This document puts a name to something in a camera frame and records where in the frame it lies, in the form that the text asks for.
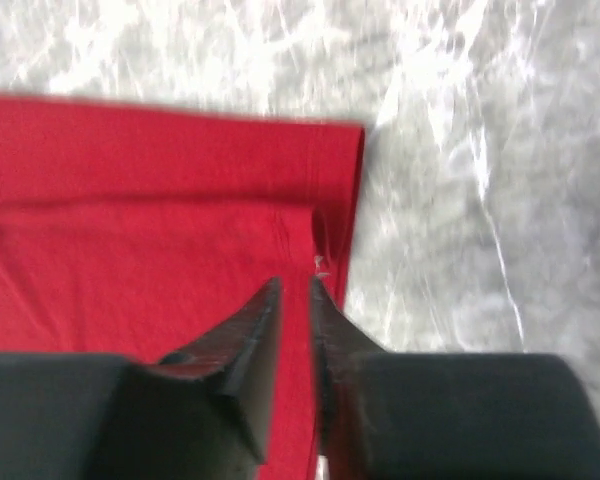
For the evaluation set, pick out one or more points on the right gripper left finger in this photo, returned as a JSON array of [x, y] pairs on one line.
[[202, 412]]

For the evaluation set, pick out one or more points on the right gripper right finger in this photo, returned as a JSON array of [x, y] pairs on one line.
[[387, 415]]

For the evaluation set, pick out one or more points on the red t shirt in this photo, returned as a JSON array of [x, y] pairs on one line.
[[133, 231]]

